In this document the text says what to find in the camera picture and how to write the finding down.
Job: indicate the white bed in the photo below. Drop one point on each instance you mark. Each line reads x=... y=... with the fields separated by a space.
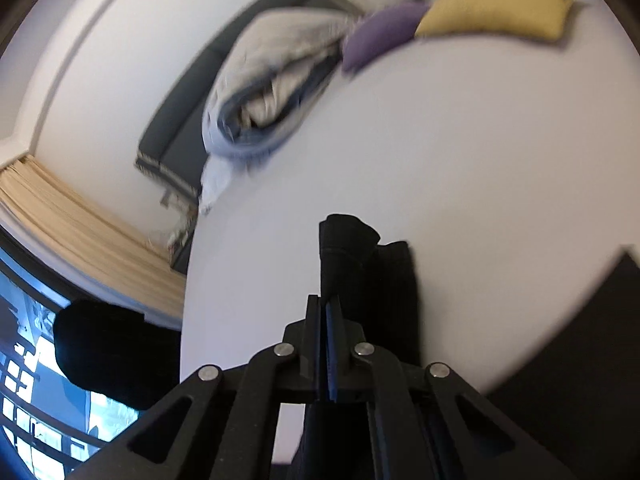
x=450 y=160

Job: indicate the dark cloth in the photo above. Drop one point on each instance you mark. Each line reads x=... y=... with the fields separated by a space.
x=115 y=350

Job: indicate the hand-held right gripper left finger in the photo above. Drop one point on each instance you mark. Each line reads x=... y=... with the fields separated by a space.
x=312 y=350

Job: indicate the light blue cloth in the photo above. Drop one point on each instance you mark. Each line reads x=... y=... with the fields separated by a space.
x=216 y=182

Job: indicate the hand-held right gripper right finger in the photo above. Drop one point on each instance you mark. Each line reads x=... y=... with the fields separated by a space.
x=334 y=355

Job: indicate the black pants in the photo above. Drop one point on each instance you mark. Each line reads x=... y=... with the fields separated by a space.
x=360 y=270

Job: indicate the yellow pillow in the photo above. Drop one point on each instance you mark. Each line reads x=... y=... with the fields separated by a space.
x=495 y=7

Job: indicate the folded grey blanket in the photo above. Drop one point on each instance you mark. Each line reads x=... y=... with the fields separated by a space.
x=270 y=75

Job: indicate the purple pillow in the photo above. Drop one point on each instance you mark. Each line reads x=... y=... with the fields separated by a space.
x=380 y=30

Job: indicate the beige curtain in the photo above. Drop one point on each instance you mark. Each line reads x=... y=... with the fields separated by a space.
x=75 y=230

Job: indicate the window with railing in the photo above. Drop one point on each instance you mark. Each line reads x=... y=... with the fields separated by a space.
x=30 y=360

